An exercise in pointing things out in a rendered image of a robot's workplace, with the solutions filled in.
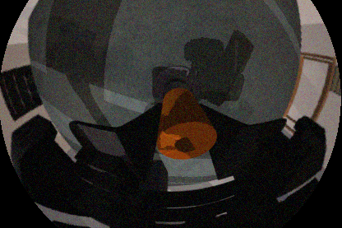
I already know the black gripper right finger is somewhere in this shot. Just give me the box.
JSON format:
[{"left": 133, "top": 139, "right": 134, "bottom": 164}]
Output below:
[{"left": 200, "top": 104, "right": 287, "bottom": 179}]

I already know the orange cone-shaped knob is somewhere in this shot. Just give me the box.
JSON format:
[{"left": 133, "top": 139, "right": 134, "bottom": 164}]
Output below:
[{"left": 157, "top": 87, "right": 217, "bottom": 160}]

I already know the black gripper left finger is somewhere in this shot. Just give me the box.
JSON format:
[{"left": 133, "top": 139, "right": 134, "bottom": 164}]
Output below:
[{"left": 69, "top": 103, "right": 162, "bottom": 184}]

